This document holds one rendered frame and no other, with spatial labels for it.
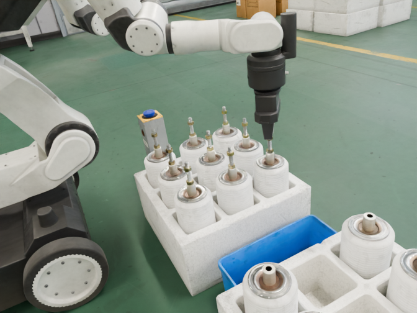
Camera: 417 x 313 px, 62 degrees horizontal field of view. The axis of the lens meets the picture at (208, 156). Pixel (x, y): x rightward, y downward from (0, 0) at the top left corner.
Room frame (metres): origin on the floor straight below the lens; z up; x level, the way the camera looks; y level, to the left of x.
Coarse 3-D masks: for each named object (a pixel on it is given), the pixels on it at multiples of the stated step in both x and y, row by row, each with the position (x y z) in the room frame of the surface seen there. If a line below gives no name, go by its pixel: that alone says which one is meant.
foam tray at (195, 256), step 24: (144, 192) 0.86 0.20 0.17; (216, 192) 0.79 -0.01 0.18; (288, 192) 0.74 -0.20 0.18; (168, 216) 0.72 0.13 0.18; (216, 216) 0.71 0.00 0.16; (240, 216) 0.67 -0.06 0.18; (264, 216) 0.69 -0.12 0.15; (288, 216) 0.72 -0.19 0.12; (168, 240) 0.71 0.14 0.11; (192, 240) 0.61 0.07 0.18; (216, 240) 0.64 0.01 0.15; (240, 240) 0.66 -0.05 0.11; (192, 264) 0.61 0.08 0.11; (216, 264) 0.63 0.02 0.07; (192, 288) 0.60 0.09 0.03
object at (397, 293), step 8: (400, 256) 0.42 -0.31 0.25; (392, 264) 0.42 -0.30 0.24; (392, 272) 0.41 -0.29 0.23; (400, 272) 0.39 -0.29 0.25; (392, 280) 0.40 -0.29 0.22; (400, 280) 0.38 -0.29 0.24; (408, 280) 0.37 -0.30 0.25; (392, 288) 0.40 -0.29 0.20; (400, 288) 0.38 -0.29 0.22; (408, 288) 0.37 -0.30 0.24; (416, 288) 0.36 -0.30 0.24; (392, 296) 0.39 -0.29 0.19; (400, 296) 0.38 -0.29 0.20; (408, 296) 0.37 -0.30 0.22; (416, 296) 0.36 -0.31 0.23; (400, 304) 0.37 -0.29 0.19; (408, 304) 0.36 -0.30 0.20; (416, 304) 0.36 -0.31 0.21; (408, 312) 0.36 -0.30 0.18; (416, 312) 0.35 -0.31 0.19
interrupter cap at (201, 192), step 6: (198, 186) 0.72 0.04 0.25; (204, 186) 0.72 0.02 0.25; (180, 192) 0.71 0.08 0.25; (186, 192) 0.71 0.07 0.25; (198, 192) 0.70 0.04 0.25; (204, 192) 0.70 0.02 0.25; (180, 198) 0.69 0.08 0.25; (186, 198) 0.68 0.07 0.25; (192, 198) 0.68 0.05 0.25; (198, 198) 0.68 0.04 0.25
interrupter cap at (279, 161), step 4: (260, 156) 0.82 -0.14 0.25; (264, 156) 0.82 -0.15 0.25; (276, 156) 0.81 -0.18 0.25; (280, 156) 0.81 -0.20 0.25; (256, 160) 0.81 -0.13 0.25; (260, 160) 0.80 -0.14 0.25; (264, 160) 0.81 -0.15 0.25; (276, 160) 0.80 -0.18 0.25; (280, 160) 0.79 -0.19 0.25; (284, 160) 0.79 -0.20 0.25; (256, 164) 0.79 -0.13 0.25; (260, 164) 0.79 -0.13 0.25; (264, 164) 0.78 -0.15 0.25; (268, 164) 0.79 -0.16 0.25; (272, 164) 0.78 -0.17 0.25; (276, 164) 0.78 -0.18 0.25; (280, 164) 0.77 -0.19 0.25; (264, 168) 0.76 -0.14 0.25; (268, 168) 0.76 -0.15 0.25; (272, 168) 0.76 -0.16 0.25; (276, 168) 0.76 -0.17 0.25
